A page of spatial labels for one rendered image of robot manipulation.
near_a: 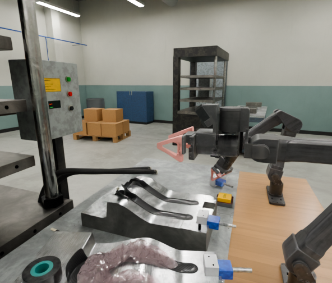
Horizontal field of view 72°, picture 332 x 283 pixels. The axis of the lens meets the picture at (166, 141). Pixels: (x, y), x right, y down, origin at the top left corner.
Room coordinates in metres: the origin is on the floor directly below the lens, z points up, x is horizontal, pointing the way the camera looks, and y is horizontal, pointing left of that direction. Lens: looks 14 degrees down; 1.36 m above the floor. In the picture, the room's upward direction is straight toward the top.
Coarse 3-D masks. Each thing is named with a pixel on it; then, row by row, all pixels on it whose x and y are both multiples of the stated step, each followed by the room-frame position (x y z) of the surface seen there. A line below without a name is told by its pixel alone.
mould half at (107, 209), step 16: (144, 176) 1.00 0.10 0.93; (112, 192) 0.99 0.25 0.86; (144, 192) 0.87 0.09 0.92; (160, 192) 0.91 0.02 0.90; (176, 192) 0.94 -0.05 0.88; (96, 208) 0.84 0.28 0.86; (112, 208) 0.76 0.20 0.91; (128, 208) 0.74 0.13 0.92; (160, 208) 0.80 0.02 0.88; (176, 208) 0.80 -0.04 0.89; (192, 208) 0.79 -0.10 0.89; (96, 224) 0.79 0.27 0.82; (112, 224) 0.76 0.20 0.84; (128, 224) 0.74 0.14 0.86; (144, 224) 0.72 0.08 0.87; (160, 224) 0.70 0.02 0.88; (176, 224) 0.69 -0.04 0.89; (192, 224) 0.69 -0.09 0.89; (160, 240) 0.69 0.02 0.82; (176, 240) 0.67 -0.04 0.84; (192, 240) 0.66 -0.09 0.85; (208, 240) 0.68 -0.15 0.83
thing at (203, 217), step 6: (204, 210) 0.73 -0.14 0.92; (198, 216) 0.69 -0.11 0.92; (204, 216) 0.69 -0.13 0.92; (210, 216) 0.71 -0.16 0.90; (216, 216) 0.71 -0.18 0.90; (198, 222) 0.69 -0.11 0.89; (204, 222) 0.69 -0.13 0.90; (210, 222) 0.68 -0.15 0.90; (216, 222) 0.68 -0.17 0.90; (222, 222) 0.69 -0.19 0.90; (210, 228) 0.68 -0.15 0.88; (216, 228) 0.68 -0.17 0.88
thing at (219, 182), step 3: (210, 177) 1.19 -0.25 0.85; (213, 177) 1.18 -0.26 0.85; (219, 177) 1.20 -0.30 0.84; (210, 180) 1.19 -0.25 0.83; (216, 180) 1.17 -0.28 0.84; (219, 180) 1.16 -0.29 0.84; (222, 180) 1.16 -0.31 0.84; (225, 180) 1.17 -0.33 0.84; (210, 183) 1.19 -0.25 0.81; (213, 183) 1.18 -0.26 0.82; (216, 183) 1.16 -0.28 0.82; (219, 183) 1.15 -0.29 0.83; (222, 183) 1.14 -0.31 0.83; (225, 183) 1.15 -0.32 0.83; (231, 186) 1.11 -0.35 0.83
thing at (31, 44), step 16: (32, 0) 1.00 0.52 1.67; (32, 16) 1.00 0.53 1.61; (32, 32) 0.99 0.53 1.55; (32, 48) 0.98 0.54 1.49; (32, 64) 0.98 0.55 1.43; (32, 80) 0.98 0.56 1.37; (32, 96) 0.98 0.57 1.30; (48, 128) 1.00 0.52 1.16; (48, 144) 0.99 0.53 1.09; (48, 160) 0.99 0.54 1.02; (48, 176) 0.98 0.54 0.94; (48, 192) 0.98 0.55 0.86
